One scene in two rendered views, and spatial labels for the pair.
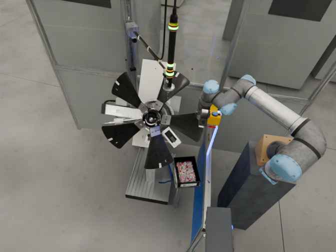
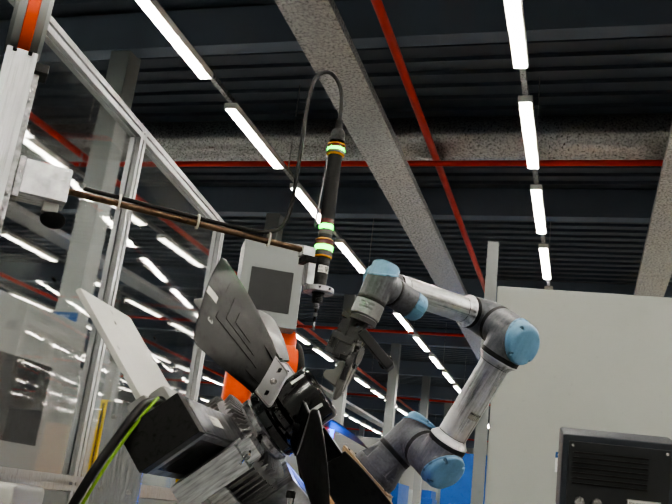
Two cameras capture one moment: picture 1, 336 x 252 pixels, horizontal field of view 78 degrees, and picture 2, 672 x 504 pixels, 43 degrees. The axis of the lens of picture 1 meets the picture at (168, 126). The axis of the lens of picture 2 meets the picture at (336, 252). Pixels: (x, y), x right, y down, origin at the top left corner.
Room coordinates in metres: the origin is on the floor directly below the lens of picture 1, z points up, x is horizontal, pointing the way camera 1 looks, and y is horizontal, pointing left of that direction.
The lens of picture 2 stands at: (0.77, 1.85, 0.99)
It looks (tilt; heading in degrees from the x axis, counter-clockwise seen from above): 17 degrees up; 276
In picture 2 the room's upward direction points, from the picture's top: 7 degrees clockwise
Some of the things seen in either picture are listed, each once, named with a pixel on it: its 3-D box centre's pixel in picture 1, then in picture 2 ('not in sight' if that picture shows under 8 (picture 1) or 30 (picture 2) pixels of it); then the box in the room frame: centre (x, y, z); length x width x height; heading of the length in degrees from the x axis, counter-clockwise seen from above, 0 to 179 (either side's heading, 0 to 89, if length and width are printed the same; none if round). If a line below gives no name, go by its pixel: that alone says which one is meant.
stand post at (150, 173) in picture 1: (150, 161); not in sight; (1.11, 0.14, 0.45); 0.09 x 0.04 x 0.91; 85
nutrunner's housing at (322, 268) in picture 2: (171, 55); (328, 208); (0.99, 0.02, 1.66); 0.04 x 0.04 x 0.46
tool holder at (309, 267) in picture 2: (168, 79); (316, 271); (1.00, 0.02, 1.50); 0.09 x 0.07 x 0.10; 30
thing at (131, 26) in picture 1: (132, 29); (41, 184); (1.54, 0.33, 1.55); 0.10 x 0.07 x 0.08; 30
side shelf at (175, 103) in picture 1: (161, 102); not in sight; (1.55, 0.08, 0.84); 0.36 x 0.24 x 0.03; 85
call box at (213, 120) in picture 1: (213, 114); not in sight; (1.25, -0.37, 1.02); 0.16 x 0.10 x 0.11; 175
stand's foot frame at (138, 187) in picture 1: (152, 174); not in sight; (1.20, 0.13, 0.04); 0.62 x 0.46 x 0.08; 175
